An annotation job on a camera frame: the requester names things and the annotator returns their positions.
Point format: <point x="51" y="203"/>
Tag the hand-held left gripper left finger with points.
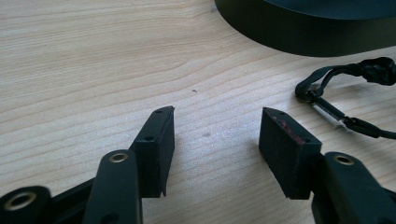
<point x="154" y="155"/>

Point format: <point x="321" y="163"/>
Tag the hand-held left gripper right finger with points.
<point x="288" y="152"/>

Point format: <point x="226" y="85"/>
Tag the round black tray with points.
<point x="311" y="31"/>

